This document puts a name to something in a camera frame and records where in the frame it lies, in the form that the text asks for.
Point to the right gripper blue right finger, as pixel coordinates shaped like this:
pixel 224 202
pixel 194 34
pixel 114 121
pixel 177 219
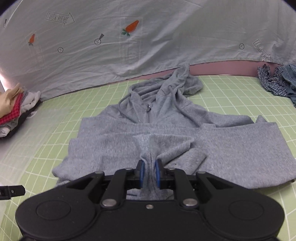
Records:
pixel 178 182

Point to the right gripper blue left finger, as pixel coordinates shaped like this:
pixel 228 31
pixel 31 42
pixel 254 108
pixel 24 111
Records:
pixel 120 182

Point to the grey zip hoodie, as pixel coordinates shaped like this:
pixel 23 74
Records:
pixel 157 121

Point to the green grid cutting mat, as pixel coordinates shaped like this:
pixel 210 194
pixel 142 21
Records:
pixel 41 143

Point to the black folded garment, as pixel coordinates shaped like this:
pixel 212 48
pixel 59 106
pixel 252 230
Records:
pixel 22 119

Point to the red checked folded garment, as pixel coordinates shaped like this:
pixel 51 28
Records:
pixel 15 113

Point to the beige folded garment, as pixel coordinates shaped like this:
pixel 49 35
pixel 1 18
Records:
pixel 8 99

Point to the light grey folded garment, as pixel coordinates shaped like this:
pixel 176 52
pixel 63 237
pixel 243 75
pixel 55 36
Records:
pixel 28 101

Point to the blue checked shirt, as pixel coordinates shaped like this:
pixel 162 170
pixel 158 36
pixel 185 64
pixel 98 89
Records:
pixel 272 82

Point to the grey carrot print sheet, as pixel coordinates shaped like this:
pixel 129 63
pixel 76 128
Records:
pixel 57 47

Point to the blue denim garment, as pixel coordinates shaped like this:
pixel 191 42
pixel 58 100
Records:
pixel 289 75

